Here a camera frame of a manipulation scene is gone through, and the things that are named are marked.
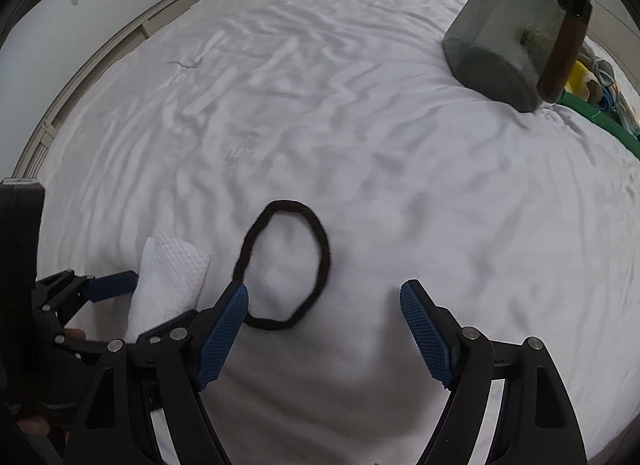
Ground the yellow towel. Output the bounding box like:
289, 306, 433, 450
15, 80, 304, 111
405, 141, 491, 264
567, 61, 592, 96

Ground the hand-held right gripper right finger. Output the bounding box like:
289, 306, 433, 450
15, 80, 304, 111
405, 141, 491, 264
399, 279, 588, 465

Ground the green tray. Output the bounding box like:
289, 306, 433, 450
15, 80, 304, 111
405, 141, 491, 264
557, 90, 640, 156

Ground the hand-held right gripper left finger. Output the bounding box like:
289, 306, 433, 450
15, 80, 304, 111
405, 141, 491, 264
62, 281, 249, 465

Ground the white paper tissue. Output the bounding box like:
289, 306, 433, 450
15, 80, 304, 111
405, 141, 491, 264
125, 237, 211, 341

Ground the black hair tie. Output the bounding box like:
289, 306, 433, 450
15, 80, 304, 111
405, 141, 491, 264
232, 200, 332, 332

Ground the white bed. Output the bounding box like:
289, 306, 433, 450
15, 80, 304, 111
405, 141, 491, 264
35, 0, 640, 465

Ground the person's left hand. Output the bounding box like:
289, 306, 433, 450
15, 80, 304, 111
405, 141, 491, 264
0, 327, 103, 451

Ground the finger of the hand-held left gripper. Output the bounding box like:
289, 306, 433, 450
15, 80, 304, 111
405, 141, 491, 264
50, 309, 200, 362
32, 270, 140, 318

